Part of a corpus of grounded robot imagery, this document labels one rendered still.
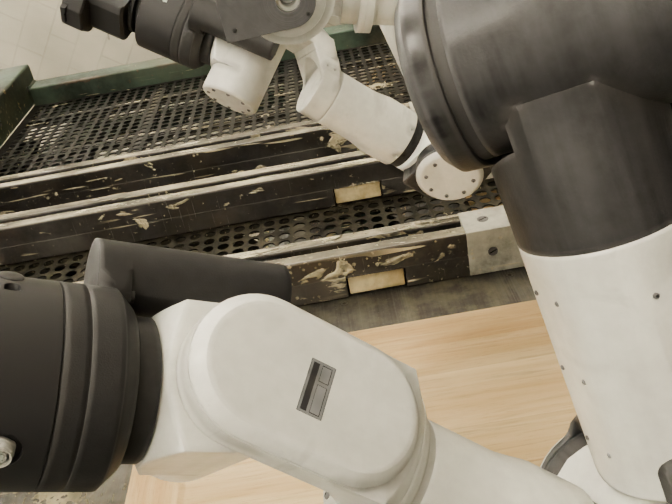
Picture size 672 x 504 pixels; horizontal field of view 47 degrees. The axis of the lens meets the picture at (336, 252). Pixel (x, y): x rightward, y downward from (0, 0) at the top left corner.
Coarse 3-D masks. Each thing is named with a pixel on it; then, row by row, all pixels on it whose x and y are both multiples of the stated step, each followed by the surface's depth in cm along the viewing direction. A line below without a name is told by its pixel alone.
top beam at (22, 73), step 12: (0, 72) 217; (12, 72) 215; (24, 72) 216; (0, 84) 206; (12, 84) 206; (24, 84) 215; (0, 96) 197; (12, 96) 205; (24, 96) 213; (0, 108) 196; (12, 108) 204; (24, 108) 212; (0, 120) 195; (12, 120) 202; (0, 132) 194; (0, 144) 192
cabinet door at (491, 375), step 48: (384, 336) 98; (432, 336) 97; (480, 336) 95; (528, 336) 94; (432, 384) 90; (480, 384) 88; (528, 384) 87; (480, 432) 82; (528, 432) 81; (144, 480) 84; (240, 480) 82; (288, 480) 81
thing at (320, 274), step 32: (416, 224) 111; (448, 224) 110; (480, 224) 108; (256, 256) 110; (288, 256) 111; (320, 256) 107; (352, 256) 107; (384, 256) 107; (416, 256) 108; (448, 256) 108; (480, 256) 108; (512, 256) 109; (320, 288) 109
